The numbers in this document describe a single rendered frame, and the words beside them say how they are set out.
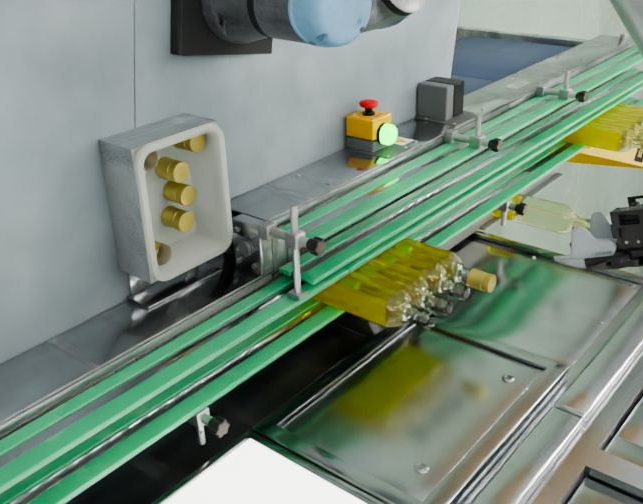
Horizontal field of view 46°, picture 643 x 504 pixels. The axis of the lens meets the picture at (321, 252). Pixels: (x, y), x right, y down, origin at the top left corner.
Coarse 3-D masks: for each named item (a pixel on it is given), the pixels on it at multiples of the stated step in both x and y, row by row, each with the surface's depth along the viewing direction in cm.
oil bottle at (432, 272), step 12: (384, 252) 146; (396, 252) 145; (384, 264) 143; (396, 264) 141; (408, 264) 141; (420, 264) 141; (432, 264) 141; (432, 276) 138; (444, 276) 139; (432, 288) 138
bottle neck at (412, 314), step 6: (408, 306) 131; (414, 306) 131; (408, 312) 130; (414, 312) 129; (420, 312) 129; (426, 312) 129; (408, 318) 130; (414, 318) 129; (420, 318) 128; (426, 318) 128; (432, 318) 130; (420, 324) 129; (426, 324) 128; (432, 324) 130
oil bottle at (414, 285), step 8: (368, 264) 142; (376, 264) 142; (360, 272) 140; (368, 272) 139; (376, 272) 139; (384, 272) 139; (392, 272) 139; (400, 272) 139; (408, 272) 139; (384, 280) 137; (392, 280) 136; (400, 280) 136; (408, 280) 136; (416, 280) 136; (424, 280) 136; (408, 288) 134; (416, 288) 134; (424, 288) 135; (416, 296) 134; (416, 304) 134
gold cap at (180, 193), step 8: (168, 184) 124; (176, 184) 123; (184, 184) 123; (168, 192) 123; (176, 192) 122; (184, 192) 122; (192, 192) 123; (168, 200) 125; (176, 200) 123; (184, 200) 122; (192, 200) 124
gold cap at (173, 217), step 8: (168, 208) 125; (176, 208) 125; (168, 216) 124; (176, 216) 123; (184, 216) 123; (192, 216) 124; (168, 224) 125; (176, 224) 123; (184, 224) 124; (192, 224) 125
